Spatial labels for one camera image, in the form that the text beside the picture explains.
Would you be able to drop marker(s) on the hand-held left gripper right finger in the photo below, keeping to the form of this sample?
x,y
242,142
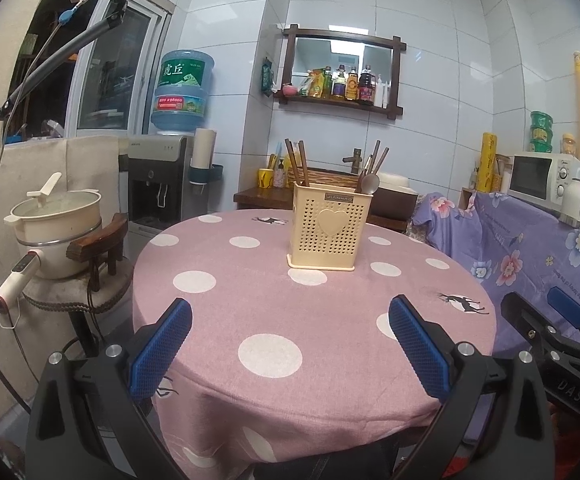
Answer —
x,y
420,345

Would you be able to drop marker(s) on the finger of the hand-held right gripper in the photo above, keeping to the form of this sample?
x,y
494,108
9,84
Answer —
x,y
567,307
525,320

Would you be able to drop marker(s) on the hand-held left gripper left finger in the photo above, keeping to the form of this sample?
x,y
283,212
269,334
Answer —
x,y
162,342

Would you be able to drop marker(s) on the cream plastic utensil holder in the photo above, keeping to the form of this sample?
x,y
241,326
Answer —
x,y
327,230

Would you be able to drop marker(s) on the pearl white spoon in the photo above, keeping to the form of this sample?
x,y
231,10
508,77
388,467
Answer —
x,y
370,183

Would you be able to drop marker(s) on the thin brown chopstick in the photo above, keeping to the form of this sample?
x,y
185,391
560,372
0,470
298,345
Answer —
x,y
372,156

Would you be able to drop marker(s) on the brown wooden chopstick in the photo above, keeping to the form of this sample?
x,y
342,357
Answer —
x,y
305,162
291,160
297,162

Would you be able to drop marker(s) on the purple floral cloth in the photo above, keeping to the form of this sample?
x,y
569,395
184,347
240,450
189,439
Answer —
x,y
510,260

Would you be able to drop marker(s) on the dark wooden chair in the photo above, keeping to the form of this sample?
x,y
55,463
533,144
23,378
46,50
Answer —
x,y
99,255

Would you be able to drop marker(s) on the pink polka dot tablecloth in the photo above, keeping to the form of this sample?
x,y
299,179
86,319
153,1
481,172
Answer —
x,y
295,310

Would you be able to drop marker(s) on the white microwave oven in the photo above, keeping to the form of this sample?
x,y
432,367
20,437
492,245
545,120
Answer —
x,y
537,175

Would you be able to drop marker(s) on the cream electric pot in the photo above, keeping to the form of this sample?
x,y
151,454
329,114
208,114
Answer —
x,y
57,230

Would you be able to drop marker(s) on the brown and white cooker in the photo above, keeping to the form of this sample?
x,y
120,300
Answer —
x,y
395,192

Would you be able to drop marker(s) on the grey water dispenser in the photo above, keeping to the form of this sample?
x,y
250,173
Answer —
x,y
157,185

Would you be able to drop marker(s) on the small yellow jar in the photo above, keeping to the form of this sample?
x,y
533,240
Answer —
x,y
567,144

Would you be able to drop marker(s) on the yellow roll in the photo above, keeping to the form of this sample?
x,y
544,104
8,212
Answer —
x,y
487,160

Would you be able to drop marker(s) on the woven basket basin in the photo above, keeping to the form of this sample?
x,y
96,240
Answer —
x,y
330,176

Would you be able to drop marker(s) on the paper cup dispenser tube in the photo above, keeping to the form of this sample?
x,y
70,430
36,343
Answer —
x,y
202,155

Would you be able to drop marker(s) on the yellow cup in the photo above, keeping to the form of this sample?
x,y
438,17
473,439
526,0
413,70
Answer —
x,y
266,178

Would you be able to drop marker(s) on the bronze faucet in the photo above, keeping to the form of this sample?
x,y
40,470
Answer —
x,y
356,157

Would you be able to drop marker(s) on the blue water bottle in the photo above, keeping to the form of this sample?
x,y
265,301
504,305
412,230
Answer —
x,y
182,95

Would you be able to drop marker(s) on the white bottle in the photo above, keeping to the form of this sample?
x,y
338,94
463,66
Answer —
x,y
381,91

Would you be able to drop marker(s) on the dark sauce bottle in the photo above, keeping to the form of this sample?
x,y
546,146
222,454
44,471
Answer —
x,y
366,85

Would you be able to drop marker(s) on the amber oil bottle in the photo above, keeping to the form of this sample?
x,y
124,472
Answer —
x,y
340,85
352,85

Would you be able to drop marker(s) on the yellow snack packet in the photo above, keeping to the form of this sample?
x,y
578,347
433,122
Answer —
x,y
315,85

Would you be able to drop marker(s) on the small green bottle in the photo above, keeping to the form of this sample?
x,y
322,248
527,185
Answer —
x,y
327,80

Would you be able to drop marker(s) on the pink bowl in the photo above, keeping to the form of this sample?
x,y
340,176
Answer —
x,y
289,91

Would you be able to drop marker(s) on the green hanging packet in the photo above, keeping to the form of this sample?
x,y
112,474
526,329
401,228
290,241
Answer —
x,y
268,76

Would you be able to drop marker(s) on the window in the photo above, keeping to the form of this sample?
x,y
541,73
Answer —
x,y
99,60

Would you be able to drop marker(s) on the wooden framed mirror shelf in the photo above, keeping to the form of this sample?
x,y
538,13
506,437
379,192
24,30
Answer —
x,y
342,35

